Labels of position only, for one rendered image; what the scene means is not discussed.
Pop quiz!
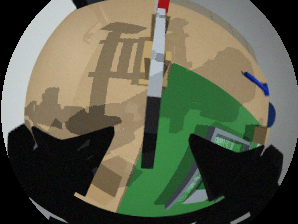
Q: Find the tan cardboard box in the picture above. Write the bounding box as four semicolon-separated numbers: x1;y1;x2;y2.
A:
86;164;122;206
253;127;270;145

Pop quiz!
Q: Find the green putting mat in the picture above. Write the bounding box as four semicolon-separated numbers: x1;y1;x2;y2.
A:
116;63;261;217

